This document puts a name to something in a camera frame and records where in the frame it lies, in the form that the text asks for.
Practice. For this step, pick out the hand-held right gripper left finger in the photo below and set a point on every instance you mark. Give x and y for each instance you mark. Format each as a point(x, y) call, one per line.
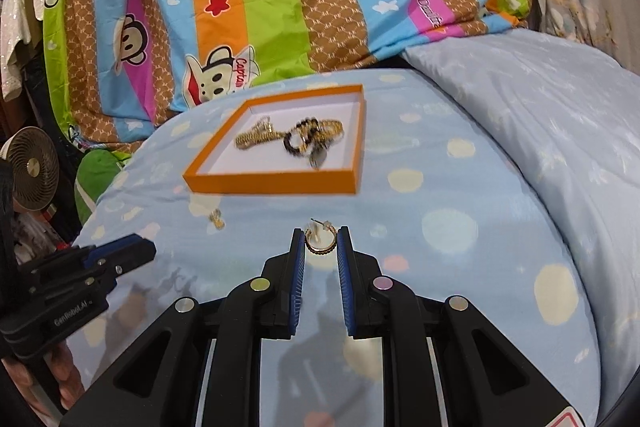
point(297, 282)

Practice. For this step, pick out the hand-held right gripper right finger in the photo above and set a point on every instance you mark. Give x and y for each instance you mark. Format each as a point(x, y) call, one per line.
point(344, 282)

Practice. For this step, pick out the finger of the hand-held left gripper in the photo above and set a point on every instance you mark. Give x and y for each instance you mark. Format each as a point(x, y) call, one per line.
point(132, 257)
point(107, 248)

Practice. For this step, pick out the gold hoop earring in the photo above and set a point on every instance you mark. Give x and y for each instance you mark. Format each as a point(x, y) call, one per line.
point(320, 250)

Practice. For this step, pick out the orange cardboard box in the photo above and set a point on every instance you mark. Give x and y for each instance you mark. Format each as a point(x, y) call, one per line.
point(220, 179)

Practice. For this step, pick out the silver metal wristwatch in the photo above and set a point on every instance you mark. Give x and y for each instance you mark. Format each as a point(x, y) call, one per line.
point(316, 157)

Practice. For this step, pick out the gold braided bangle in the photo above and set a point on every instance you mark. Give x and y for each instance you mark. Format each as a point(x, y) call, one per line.
point(332, 127)

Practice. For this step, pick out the person's left hand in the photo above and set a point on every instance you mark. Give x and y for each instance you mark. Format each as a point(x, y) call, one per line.
point(62, 372)

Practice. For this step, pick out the small gold heart earring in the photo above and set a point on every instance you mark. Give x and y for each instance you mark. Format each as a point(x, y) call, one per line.
point(217, 218)

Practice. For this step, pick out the white electric fan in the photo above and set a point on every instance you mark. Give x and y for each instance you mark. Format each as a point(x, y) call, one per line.
point(32, 169)

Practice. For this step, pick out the blue spotted bedsheet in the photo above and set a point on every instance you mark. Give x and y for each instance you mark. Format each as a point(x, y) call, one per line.
point(450, 227)

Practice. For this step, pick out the white sparkly garment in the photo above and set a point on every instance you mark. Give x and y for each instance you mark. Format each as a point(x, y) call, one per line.
point(20, 37)

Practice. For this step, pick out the pale blue quilt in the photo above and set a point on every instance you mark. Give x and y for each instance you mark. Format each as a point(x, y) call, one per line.
point(550, 132)

